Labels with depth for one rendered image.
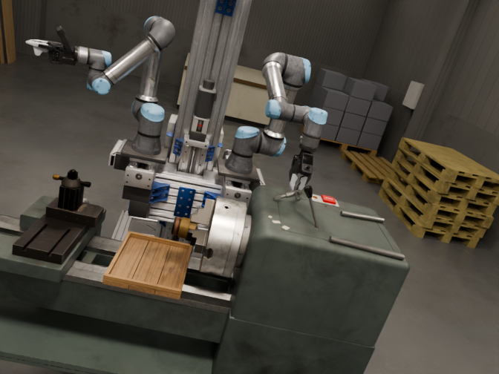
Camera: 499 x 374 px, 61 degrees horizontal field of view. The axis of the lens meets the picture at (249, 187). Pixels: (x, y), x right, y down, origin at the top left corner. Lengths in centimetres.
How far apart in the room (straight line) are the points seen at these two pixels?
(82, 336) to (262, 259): 87
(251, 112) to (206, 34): 605
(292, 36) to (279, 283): 927
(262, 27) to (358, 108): 337
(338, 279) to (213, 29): 137
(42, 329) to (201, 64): 144
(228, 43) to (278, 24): 825
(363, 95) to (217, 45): 618
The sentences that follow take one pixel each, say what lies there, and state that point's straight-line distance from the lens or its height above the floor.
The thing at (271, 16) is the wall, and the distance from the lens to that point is 1049.
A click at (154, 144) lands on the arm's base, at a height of 122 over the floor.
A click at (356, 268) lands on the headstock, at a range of 163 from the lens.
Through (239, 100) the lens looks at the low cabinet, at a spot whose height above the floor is 43.
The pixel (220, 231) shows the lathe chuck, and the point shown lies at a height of 117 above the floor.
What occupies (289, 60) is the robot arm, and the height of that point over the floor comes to 178.
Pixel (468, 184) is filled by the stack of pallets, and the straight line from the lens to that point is 564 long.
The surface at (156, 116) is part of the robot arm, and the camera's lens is 218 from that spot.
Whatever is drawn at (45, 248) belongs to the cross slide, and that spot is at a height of 97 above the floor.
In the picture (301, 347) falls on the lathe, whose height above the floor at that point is 79.
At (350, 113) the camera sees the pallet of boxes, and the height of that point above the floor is 74.
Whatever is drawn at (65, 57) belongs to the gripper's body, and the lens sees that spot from 223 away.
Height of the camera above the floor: 192
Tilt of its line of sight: 21 degrees down
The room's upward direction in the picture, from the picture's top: 15 degrees clockwise
